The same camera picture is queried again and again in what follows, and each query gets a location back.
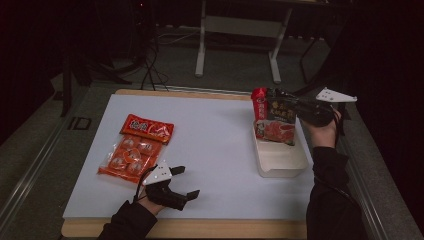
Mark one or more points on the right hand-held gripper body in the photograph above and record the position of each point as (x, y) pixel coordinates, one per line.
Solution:
(316, 111)

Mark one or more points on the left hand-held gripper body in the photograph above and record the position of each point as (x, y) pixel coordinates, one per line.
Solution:
(161, 190)

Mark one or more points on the red and black tomato packet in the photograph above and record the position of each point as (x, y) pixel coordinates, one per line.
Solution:
(276, 130)

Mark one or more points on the orange snack packet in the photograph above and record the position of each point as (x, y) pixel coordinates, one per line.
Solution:
(136, 150)

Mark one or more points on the white divided plastic box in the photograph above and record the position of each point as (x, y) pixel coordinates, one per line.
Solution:
(283, 160)

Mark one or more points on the person's left hand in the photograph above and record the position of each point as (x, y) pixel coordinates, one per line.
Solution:
(150, 203)

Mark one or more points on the person's right hand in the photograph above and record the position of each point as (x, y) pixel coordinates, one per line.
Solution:
(323, 135)

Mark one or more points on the white table mat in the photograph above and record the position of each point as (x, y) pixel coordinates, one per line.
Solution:
(206, 150)

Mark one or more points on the white metal table frame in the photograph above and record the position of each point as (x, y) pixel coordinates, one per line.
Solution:
(200, 50)

